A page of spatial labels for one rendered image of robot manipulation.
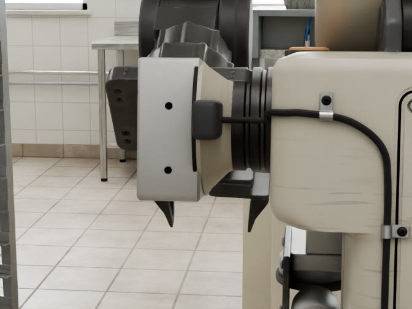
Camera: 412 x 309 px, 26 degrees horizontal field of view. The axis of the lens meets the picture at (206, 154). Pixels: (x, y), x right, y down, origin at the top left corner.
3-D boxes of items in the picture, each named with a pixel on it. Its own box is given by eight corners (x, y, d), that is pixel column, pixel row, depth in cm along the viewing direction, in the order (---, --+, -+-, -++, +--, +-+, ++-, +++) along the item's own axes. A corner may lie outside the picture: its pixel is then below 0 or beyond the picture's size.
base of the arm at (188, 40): (103, 79, 72) (252, 81, 70) (118, 14, 77) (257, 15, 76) (118, 151, 78) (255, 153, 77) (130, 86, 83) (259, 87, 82)
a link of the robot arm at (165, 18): (150, 41, 77) (213, 41, 77) (164, -31, 84) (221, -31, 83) (160, 115, 84) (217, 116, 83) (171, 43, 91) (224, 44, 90)
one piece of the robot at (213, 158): (228, 58, 66) (189, 58, 66) (226, 207, 66) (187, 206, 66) (240, 65, 78) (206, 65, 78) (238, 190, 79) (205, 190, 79)
